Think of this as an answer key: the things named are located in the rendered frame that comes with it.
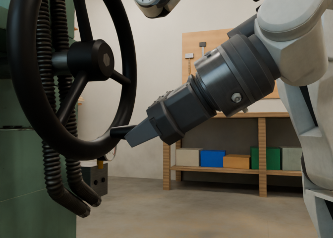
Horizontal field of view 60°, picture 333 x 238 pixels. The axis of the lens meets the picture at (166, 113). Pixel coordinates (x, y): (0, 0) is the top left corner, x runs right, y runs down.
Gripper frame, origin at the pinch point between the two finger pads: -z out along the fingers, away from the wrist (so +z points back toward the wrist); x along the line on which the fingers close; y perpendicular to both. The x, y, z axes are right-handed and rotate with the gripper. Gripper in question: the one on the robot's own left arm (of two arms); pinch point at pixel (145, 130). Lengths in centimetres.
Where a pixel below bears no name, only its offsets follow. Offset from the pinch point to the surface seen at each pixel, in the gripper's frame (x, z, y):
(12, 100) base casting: 5.7, -19.3, 16.0
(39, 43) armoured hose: 0.4, -6.0, 18.8
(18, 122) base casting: 6.2, -21.2, 12.5
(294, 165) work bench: 255, 21, -145
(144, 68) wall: 357, -78, 30
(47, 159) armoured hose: -3.3, -13.7, 4.3
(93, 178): 20.5, -24.6, -5.7
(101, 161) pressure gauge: 23.4, -22.3, -3.8
